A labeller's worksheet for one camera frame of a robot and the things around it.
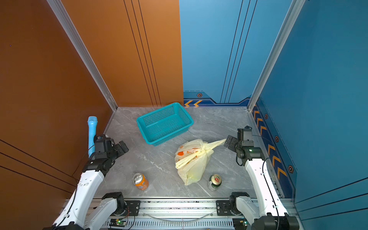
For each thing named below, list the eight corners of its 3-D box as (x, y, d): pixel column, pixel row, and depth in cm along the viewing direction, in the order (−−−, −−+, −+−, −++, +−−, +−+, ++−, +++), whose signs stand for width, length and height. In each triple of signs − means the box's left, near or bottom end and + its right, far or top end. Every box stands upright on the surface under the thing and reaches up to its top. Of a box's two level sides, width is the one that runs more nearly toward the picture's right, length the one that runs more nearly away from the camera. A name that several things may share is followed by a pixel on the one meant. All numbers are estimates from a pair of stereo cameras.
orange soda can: (137, 190, 81) (131, 184, 72) (139, 179, 85) (133, 172, 76) (147, 190, 81) (141, 184, 72) (149, 179, 85) (144, 172, 76)
